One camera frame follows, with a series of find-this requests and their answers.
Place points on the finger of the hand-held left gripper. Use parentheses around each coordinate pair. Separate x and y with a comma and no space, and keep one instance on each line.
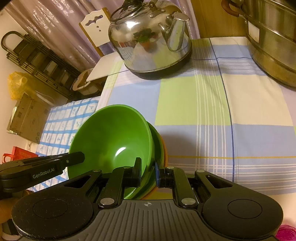
(74,158)

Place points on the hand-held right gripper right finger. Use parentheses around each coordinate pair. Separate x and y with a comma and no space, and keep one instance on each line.
(157,173)

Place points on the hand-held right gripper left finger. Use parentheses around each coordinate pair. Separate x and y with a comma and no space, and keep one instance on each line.
(136,171)

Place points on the orange plastic bowl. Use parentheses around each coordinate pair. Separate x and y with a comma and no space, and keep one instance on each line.
(164,153)

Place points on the green plastic bowl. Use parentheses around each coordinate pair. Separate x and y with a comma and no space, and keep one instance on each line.
(111,134)
(157,143)

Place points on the red bag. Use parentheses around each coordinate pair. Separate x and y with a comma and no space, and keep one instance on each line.
(20,153)

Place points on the blue checked cloth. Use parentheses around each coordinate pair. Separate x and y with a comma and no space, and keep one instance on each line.
(60,120)

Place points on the cardboard box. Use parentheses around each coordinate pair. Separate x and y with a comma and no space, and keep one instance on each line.
(27,115)

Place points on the checked pastel tablecloth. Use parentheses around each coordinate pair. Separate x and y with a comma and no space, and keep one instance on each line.
(196,104)

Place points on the yellow plastic bag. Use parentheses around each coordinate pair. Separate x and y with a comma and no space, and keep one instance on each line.
(17,85)

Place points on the dark folding metal rack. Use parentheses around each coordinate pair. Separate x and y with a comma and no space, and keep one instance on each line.
(46,60)

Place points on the stainless steel kettle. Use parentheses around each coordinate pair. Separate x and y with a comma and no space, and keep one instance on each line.
(138,55)

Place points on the white wooden chair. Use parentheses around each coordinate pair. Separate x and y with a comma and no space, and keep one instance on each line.
(97,34)

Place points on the shiny lilac curtain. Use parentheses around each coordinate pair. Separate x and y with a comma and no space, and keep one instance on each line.
(57,20)

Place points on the stainless steel steamer pot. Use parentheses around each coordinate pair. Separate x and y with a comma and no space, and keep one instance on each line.
(272,46)

